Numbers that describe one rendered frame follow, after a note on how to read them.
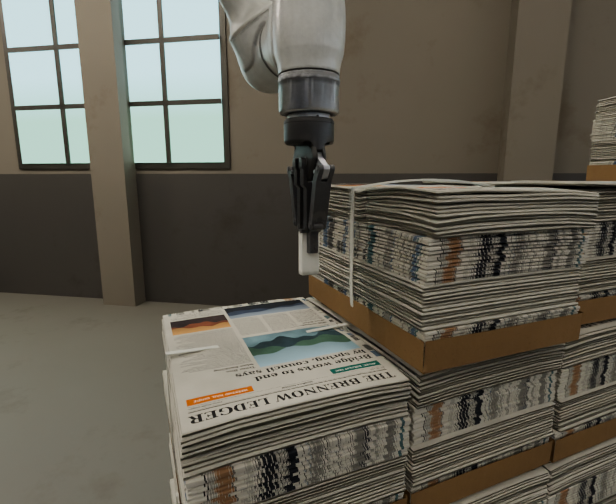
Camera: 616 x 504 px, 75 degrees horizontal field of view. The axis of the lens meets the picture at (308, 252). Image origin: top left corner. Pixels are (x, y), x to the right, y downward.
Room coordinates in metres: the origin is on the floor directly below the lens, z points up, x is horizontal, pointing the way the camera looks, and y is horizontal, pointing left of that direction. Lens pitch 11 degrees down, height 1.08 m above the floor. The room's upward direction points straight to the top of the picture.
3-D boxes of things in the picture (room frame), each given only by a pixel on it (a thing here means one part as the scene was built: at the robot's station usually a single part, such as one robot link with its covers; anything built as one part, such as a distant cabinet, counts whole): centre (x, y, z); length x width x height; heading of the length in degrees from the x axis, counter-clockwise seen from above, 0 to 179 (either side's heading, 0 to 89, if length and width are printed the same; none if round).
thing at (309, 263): (0.62, 0.00, 0.96); 0.03 x 0.01 x 0.07; 113
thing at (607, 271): (0.84, -0.46, 0.95); 0.38 x 0.29 x 0.23; 22
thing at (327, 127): (0.62, 0.00, 1.12); 0.08 x 0.07 x 0.09; 23
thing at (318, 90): (0.62, 0.00, 1.19); 0.09 x 0.09 x 0.06
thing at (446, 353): (0.59, -0.24, 0.86); 0.29 x 0.16 x 0.04; 112
